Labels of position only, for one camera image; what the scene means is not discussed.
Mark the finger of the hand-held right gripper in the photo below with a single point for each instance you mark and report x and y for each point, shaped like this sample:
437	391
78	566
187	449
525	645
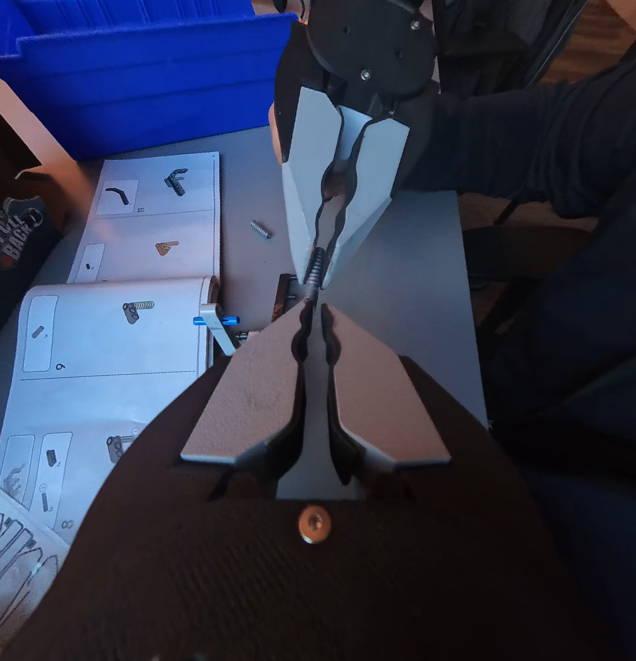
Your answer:
375	170
300	206

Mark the person's right hand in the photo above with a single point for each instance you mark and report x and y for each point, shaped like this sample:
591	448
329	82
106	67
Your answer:
273	126

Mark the printed paper sheet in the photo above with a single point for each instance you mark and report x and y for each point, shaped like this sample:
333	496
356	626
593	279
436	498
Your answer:
18	557

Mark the dark printed cardboard box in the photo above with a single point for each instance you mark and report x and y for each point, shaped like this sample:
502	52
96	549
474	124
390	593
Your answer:
18	248

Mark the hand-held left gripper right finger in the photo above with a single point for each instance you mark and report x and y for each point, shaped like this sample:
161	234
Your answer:
390	408

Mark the blue plastic storage bin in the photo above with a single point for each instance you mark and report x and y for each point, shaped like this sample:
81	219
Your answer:
142	119
142	36

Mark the small grey coil spring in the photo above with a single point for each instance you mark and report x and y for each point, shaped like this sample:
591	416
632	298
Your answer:
260	230

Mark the black lego piece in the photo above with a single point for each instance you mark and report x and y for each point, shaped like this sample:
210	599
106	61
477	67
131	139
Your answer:
282	299

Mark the blue lego pin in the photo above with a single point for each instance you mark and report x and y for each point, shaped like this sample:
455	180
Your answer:
198	321

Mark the lego instruction booklet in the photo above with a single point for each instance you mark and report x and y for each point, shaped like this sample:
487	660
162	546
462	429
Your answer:
116	335

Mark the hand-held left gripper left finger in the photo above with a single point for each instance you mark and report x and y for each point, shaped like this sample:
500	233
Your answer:
245	403

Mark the black lego pin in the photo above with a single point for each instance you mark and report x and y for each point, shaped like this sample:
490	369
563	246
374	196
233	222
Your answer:
241	336

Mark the grey lego beam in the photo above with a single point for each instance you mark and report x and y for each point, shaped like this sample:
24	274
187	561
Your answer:
226	341

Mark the grey worm gear axle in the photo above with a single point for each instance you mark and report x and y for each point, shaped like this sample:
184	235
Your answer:
316	268

